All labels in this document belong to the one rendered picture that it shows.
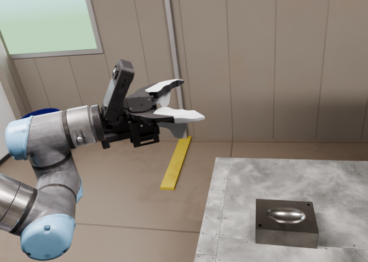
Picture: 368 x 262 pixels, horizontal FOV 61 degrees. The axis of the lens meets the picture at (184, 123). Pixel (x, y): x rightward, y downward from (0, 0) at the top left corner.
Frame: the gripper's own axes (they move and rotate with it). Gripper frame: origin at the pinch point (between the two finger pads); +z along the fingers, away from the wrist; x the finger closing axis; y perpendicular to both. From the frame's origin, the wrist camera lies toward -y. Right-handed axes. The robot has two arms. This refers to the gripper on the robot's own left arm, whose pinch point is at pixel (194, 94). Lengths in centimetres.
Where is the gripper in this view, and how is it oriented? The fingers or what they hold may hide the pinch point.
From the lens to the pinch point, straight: 62.9
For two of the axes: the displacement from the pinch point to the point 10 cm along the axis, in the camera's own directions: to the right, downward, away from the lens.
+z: 9.6, -2.1, 1.7
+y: 0.8, 8.1, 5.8
